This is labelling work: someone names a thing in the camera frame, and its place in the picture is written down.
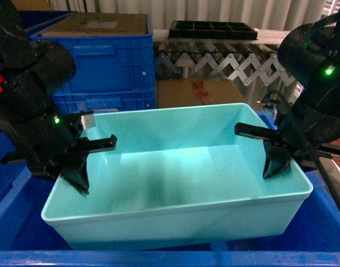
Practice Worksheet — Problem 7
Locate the expandable roller conveyor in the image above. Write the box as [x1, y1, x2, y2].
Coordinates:
[152, 27, 301, 90]

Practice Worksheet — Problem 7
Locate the large blue crate below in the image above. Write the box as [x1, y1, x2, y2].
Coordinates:
[0, 167, 340, 266]

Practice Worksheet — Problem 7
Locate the brown cardboard sheet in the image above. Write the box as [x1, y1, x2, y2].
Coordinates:
[40, 12, 148, 37]

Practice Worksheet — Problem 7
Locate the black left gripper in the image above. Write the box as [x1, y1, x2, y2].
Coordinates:
[0, 111, 117, 195]

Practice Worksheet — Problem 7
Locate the brown cardboard box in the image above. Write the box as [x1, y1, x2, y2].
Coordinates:
[157, 78, 245, 108]

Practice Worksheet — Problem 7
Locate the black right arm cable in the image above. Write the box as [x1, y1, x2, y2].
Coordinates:
[258, 90, 340, 223]

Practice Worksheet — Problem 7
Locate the turquoise plastic bin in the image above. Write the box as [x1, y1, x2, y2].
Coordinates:
[41, 103, 313, 250]

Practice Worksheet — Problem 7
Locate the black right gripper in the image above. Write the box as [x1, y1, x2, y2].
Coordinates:
[234, 113, 340, 180]

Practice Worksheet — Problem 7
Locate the black compartment tray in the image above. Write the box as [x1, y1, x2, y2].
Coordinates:
[168, 21, 258, 41]

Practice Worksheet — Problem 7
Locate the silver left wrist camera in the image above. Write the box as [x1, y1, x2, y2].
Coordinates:
[80, 111, 96, 130]

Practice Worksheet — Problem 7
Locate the blue crate with cardboard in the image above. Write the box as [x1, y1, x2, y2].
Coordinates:
[30, 12, 155, 94]

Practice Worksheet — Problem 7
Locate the middle stacked blue crate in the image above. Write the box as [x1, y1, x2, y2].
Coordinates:
[52, 88, 156, 114]

